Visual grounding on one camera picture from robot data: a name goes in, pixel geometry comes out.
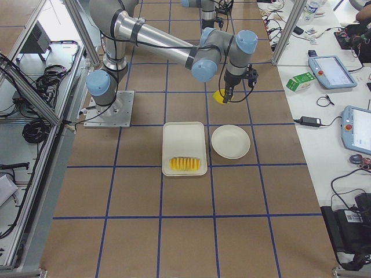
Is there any yellow lemon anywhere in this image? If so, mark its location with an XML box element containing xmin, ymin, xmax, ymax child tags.
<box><xmin>213</xmin><ymin>89</ymin><xmax>228</xmax><ymax>104</ymax></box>

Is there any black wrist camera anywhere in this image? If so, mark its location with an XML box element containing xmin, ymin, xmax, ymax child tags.
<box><xmin>247</xmin><ymin>65</ymin><xmax>259</xmax><ymax>88</ymax></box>

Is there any green white carton box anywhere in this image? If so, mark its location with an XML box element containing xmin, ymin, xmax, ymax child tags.
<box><xmin>286</xmin><ymin>72</ymin><xmax>315</xmax><ymax>92</ymax></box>

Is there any cream round plate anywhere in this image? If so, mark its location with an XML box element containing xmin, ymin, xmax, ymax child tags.
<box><xmin>211</xmin><ymin>125</ymin><xmax>251</xmax><ymax>159</ymax></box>

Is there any white rectangular tray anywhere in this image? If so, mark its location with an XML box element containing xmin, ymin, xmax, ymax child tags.
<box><xmin>162</xmin><ymin>122</ymin><xmax>208</xmax><ymax>177</ymax></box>

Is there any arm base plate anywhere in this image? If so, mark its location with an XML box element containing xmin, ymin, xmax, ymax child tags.
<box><xmin>83</xmin><ymin>90</ymin><xmax>135</xmax><ymax>128</ymax></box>

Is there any teach pendant near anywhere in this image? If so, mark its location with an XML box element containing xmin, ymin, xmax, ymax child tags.
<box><xmin>341</xmin><ymin>105</ymin><xmax>370</xmax><ymax>155</ymax></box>

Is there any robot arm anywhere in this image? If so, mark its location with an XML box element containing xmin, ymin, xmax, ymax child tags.
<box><xmin>89</xmin><ymin>1</ymin><xmax>258</xmax><ymax>104</ymax></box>
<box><xmin>181</xmin><ymin>0</ymin><xmax>234</xmax><ymax>30</ymax></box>

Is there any sliced yellow bread loaf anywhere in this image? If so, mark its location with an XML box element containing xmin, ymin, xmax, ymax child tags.
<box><xmin>169</xmin><ymin>157</ymin><xmax>201</xmax><ymax>171</ymax></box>

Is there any black power adapter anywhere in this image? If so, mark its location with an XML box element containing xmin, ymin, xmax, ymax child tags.
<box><xmin>300</xmin><ymin>116</ymin><xmax>322</xmax><ymax>127</ymax></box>

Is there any teach pendant far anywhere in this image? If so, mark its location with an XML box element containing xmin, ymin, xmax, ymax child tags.
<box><xmin>308</xmin><ymin>56</ymin><xmax>357</xmax><ymax>89</ymax></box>

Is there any teach pendant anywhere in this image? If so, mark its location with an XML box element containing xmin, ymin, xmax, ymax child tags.
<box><xmin>308</xmin><ymin>56</ymin><xmax>357</xmax><ymax>89</ymax></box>
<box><xmin>341</xmin><ymin>105</ymin><xmax>370</xmax><ymax>155</ymax></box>

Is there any brown table mat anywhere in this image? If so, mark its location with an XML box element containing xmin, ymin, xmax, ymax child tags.
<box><xmin>41</xmin><ymin>1</ymin><xmax>336</xmax><ymax>277</ymax></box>

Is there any aluminium frame post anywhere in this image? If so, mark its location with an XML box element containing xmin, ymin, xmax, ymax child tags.
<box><xmin>271</xmin><ymin>0</ymin><xmax>307</xmax><ymax>65</ymax></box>

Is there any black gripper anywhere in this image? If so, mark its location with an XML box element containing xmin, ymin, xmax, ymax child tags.
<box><xmin>223</xmin><ymin>71</ymin><xmax>242</xmax><ymax>104</ymax></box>

